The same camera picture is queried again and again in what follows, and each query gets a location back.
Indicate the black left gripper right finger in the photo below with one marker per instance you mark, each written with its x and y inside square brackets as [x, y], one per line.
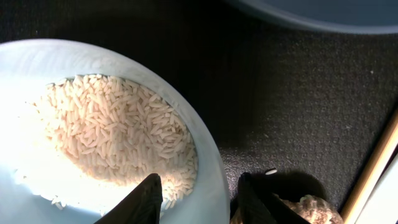
[262, 206]

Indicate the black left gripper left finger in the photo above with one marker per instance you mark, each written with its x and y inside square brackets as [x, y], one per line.
[141, 206]

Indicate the brown walnut cookie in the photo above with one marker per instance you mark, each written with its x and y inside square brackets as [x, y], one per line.
[313, 209]

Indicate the white rice pile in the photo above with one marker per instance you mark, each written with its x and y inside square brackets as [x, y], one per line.
[92, 139]

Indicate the light blue bowl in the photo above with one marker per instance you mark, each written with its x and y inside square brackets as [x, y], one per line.
[28, 65]

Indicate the round black tray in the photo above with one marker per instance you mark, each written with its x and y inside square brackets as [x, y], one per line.
[310, 104]

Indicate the dark blue plate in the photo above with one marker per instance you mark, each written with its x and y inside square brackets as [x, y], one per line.
[343, 16]

